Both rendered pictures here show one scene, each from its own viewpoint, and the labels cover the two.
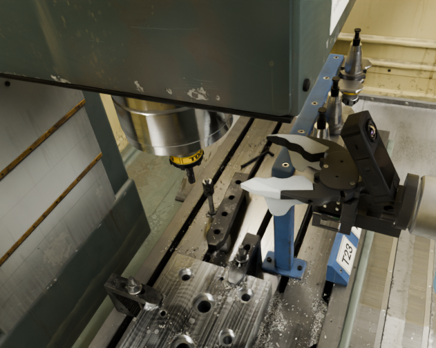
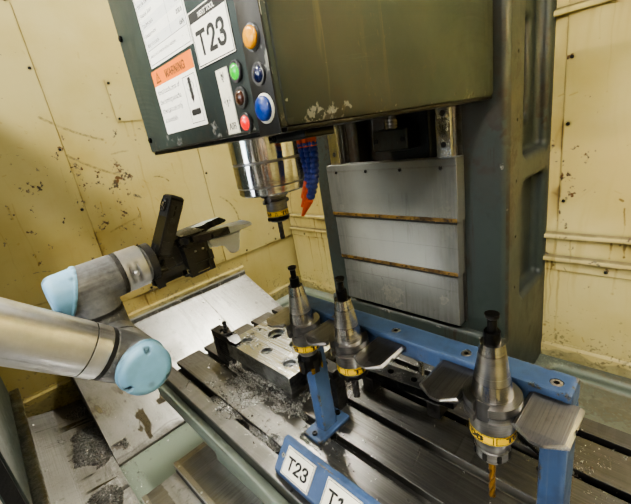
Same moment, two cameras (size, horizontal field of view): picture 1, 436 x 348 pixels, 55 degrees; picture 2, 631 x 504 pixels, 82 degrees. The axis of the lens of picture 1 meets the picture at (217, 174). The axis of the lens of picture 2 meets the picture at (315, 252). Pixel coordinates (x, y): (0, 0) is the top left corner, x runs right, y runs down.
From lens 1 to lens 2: 114 cm
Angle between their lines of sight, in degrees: 91
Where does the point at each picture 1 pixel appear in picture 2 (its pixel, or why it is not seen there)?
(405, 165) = not seen: outside the picture
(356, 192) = not seen: hidden behind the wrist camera
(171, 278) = not seen: hidden behind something
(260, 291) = (285, 370)
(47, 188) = (400, 251)
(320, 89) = (430, 340)
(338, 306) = (261, 455)
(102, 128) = (489, 266)
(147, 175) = (627, 422)
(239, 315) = (276, 357)
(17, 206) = (378, 241)
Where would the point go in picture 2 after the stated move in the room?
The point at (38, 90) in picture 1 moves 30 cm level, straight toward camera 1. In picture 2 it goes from (419, 186) to (317, 205)
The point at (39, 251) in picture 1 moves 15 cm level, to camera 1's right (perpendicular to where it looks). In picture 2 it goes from (382, 280) to (377, 300)
